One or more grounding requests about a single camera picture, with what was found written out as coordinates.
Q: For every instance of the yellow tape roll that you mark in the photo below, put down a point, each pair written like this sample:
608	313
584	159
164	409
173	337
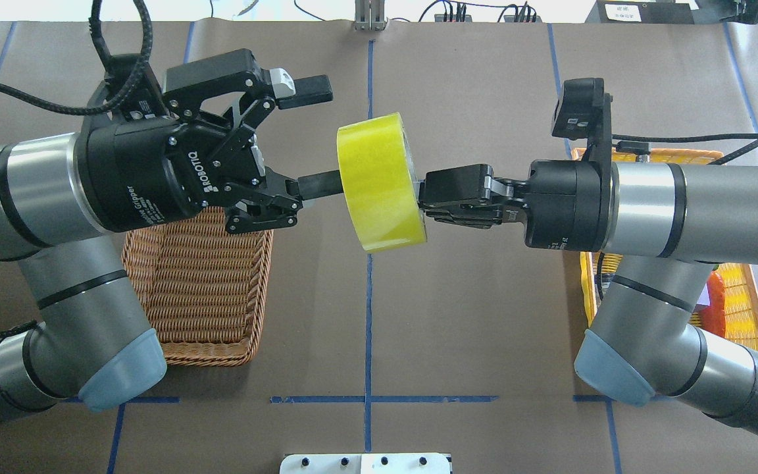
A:
380	184

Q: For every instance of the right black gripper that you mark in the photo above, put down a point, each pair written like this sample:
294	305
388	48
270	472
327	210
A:
560	204

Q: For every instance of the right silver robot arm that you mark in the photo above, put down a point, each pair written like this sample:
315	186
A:
671	224

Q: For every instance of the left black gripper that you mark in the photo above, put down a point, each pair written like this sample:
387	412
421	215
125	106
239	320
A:
139	174

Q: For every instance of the brown wicker basket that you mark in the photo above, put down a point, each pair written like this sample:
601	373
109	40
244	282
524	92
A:
203	290

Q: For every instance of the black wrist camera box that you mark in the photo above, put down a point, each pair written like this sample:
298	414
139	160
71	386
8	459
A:
583	111

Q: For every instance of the yellow plastic woven basket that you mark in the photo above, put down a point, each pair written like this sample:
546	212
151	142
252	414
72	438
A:
740	292

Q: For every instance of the orange toy carrot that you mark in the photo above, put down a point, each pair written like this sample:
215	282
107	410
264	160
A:
714	317

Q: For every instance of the aluminium frame post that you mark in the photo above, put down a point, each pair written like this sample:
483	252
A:
370	15

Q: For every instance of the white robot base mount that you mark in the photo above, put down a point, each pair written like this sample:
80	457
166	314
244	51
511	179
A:
405	462

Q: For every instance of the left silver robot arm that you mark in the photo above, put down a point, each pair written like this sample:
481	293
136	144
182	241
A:
94	341

